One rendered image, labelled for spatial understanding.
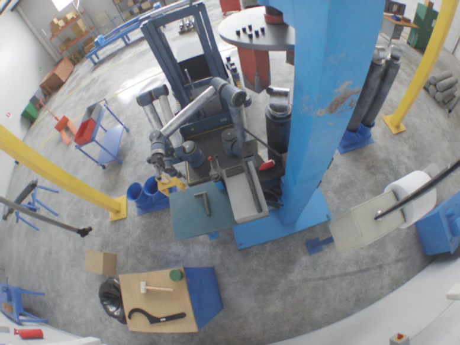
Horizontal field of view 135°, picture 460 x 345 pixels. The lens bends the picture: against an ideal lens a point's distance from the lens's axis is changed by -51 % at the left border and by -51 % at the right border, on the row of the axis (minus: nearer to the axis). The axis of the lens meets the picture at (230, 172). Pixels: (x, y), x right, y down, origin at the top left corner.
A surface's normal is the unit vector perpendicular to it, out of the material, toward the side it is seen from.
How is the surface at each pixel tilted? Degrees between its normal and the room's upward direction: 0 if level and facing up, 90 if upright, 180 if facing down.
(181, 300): 0
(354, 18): 90
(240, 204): 0
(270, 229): 0
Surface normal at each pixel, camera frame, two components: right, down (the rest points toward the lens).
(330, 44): 0.23, 0.85
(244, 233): -0.19, -0.43
